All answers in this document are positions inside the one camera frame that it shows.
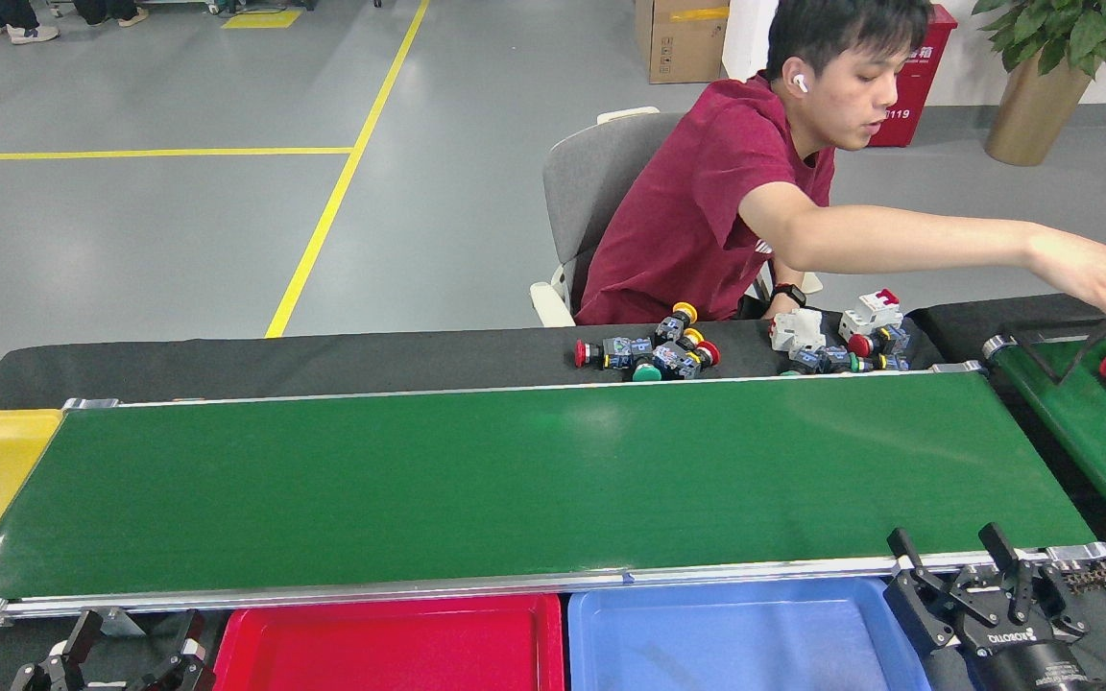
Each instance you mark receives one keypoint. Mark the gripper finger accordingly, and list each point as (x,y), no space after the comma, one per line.
(183,672)
(59,677)

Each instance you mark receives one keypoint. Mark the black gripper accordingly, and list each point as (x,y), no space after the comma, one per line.
(1023,662)

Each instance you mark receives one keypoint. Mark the white circuit breaker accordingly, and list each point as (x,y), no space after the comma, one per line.
(798,329)
(870,315)

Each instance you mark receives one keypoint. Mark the person's right forearm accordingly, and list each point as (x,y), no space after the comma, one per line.
(899,240)

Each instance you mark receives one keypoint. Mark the person's left forearm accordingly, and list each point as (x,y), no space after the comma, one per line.
(783,274)

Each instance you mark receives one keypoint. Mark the red plastic tray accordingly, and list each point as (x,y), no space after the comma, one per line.
(390,653)

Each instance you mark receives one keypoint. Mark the blue plastic tray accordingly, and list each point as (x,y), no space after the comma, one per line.
(735,643)

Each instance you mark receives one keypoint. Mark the long green conveyor belt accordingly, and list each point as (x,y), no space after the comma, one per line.
(515,480)

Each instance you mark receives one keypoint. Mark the person's right hand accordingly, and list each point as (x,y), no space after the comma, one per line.
(1105,278)

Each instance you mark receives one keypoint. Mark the small black table cloth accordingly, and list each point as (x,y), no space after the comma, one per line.
(956,321)

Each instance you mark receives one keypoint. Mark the large black table cloth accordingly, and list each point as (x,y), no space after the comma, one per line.
(323,360)

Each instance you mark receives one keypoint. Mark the black wrist watch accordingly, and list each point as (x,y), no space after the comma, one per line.
(789,295)

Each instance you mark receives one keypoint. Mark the gold plant pot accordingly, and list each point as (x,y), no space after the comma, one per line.
(1033,115)

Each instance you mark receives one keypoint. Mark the person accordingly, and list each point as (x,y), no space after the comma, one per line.
(131,17)
(687,211)
(35,35)

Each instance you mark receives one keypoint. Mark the red fire extinguisher box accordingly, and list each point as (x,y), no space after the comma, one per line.
(918,96)

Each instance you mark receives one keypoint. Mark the grey office chair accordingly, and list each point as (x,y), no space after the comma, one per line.
(591,192)

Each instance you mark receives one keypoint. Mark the green leafy plant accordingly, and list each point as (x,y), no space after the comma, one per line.
(1071,29)

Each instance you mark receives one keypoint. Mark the brown cardboard box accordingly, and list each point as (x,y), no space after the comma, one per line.
(678,43)

